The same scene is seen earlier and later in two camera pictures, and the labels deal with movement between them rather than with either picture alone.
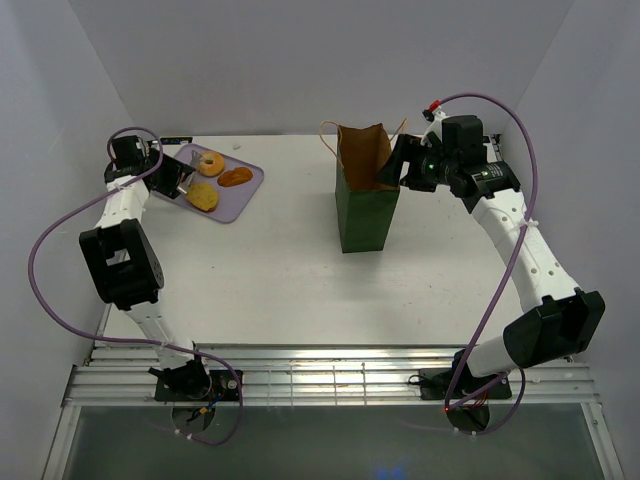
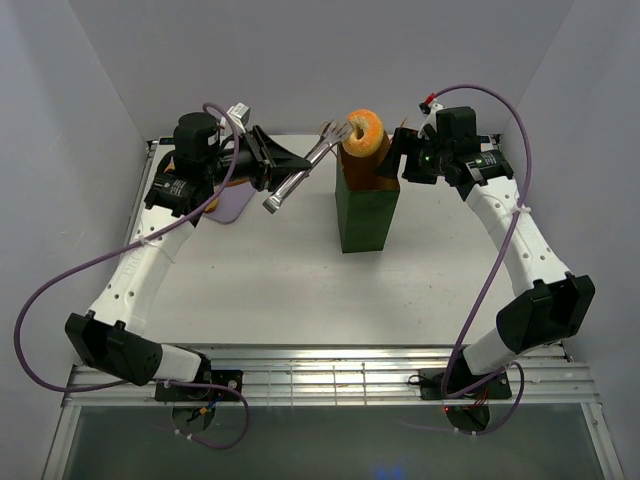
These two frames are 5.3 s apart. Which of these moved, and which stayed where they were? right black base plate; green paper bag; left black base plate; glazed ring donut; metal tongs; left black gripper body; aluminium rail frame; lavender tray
Moved: glazed ring donut; left black gripper body; metal tongs
Stayed: right black base plate; aluminium rail frame; lavender tray; green paper bag; left black base plate
